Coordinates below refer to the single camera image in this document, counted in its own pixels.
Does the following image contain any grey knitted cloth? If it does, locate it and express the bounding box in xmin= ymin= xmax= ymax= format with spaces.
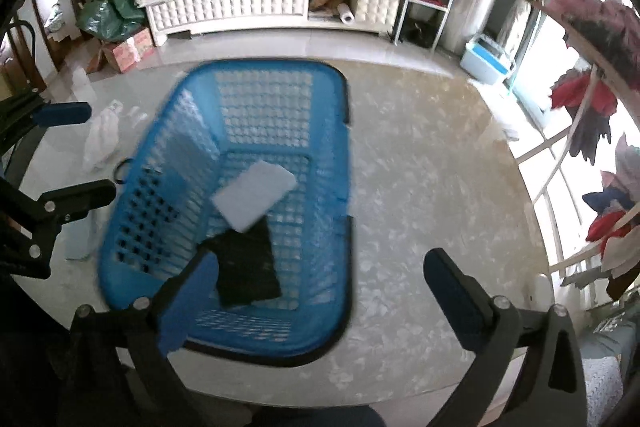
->
xmin=580 ymin=316 xmax=632 ymax=427

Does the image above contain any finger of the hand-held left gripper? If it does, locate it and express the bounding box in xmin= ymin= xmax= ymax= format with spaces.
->
xmin=0 ymin=92 xmax=93 ymax=148
xmin=0 ymin=179 xmax=117 ymax=279

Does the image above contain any black cloth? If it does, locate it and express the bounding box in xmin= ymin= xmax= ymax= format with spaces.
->
xmin=199 ymin=221 xmax=282 ymax=308

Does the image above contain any white cloth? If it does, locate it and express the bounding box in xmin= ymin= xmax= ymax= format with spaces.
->
xmin=210 ymin=159 xmax=298 ymax=234

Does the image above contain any blue and white storage box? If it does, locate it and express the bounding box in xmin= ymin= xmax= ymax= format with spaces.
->
xmin=459 ymin=33 xmax=517 ymax=86

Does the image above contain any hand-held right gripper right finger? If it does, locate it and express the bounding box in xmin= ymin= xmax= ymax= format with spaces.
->
xmin=423 ymin=248 xmax=589 ymax=427

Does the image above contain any pink cardboard box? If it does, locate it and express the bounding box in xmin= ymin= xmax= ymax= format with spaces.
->
xmin=110 ymin=28 xmax=156 ymax=73

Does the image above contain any brown cardboard box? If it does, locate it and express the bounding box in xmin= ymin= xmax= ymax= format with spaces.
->
xmin=87 ymin=39 xmax=117 ymax=76

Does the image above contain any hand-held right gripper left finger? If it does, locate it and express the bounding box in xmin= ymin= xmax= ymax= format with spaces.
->
xmin=69 ymin=251 xmax=220 ymax=427

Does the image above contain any clothes drying rack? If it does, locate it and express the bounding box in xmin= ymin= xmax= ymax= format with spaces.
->
xmin=514 ymin=0 xmax=640 ymax=304

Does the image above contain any white tufted cabinet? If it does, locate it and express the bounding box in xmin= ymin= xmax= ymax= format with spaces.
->
xmin=144 ymin=0 xmax=404 ymax=47

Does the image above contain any black chair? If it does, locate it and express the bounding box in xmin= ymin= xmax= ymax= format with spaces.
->
xmin=0 ymin=21 xmax=48 ymax=100

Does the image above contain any blue plastic laundry basket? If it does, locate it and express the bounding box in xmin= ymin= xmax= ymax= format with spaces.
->
xmin=97 ymin=59 xmax=354 ymax=369

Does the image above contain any green plastic bag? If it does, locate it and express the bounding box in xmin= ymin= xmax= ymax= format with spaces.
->
xmin=75 ymin=0 xmax=147 ymax=42

